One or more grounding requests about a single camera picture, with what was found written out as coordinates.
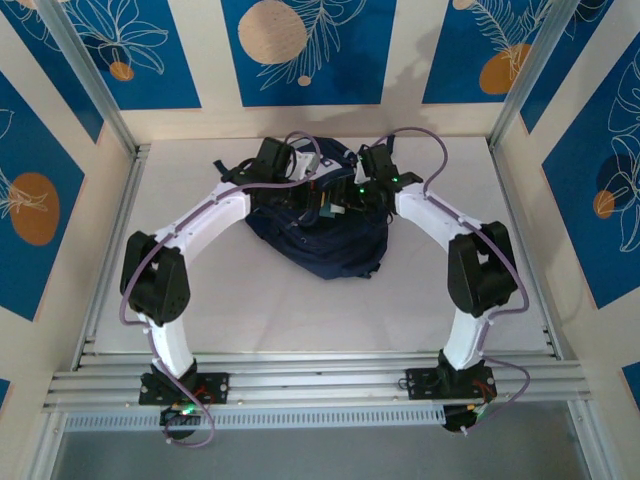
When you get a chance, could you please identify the navy blue backpack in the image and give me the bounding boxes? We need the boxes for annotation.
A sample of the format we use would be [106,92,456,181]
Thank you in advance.
[213,135,392,281]

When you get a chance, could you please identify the black control board with LED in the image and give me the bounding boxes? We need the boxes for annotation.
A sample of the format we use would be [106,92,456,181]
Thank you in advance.
[159,403,204,442]
[442,402,494,435]

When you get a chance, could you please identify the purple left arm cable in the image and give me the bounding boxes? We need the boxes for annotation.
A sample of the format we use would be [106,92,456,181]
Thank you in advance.
[118,130,323,449]

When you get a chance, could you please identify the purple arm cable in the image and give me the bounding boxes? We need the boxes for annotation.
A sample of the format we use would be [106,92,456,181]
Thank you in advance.
[118,130,323,449]
[367,126,532,436]

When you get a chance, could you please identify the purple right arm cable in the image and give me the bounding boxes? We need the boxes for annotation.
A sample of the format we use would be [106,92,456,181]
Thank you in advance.
[367,126,532,436]

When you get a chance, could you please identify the aluminium side rail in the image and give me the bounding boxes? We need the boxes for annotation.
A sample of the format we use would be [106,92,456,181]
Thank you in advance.
[74,144,151,371]
[492,144,566,361]

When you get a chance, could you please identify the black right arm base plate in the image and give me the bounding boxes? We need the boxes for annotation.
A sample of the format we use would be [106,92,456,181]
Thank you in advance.
[405,366,496,401]

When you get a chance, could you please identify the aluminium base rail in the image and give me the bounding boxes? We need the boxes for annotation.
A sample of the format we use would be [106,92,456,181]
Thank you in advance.
[42,352,586,415]

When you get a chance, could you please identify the aluminium frame post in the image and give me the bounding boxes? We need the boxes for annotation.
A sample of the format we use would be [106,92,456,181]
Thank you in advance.
[37,0,140,156]
[488,0,586,151]

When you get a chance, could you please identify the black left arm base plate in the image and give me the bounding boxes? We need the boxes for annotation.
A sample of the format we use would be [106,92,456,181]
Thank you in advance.
[138,372,230,406]

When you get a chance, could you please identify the grey slotted cable duct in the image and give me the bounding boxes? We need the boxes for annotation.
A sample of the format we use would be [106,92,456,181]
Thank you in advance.
[64,403,447,432]

